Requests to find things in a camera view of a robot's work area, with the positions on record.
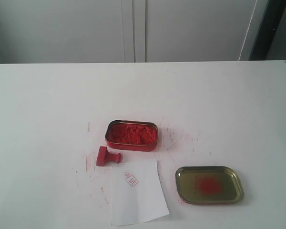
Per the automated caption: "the red ink paste tin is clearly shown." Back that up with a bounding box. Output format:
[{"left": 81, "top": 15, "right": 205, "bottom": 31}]
[{"left": 105, "top": 120, "right": 158, "bottom": 152}]

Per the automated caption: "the dark vertical post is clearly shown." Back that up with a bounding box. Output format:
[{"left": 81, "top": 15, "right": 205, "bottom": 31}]
[{"left": 249, "top": 0, "right": 286, "bottom": 61}]

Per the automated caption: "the red plastic stamp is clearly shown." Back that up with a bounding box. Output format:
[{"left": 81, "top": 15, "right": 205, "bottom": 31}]
[{"left": 96, "top": 146, "right": 122, "bottom": 167}]

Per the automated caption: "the white cabinet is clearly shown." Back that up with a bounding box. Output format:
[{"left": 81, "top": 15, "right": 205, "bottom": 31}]
[{"left": 0, "top": 0, "right": 267, "bottom": 63}]

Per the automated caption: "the white paper sheet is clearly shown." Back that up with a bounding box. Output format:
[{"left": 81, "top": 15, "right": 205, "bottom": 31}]
[{"left": 111, "top": 159, "right": 169, "bottom": 226}]

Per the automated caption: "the gold tin lid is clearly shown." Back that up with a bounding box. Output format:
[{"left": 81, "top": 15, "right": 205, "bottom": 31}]
[{"left": 175, "top": 166, "right": 244, "bottom": 205}]

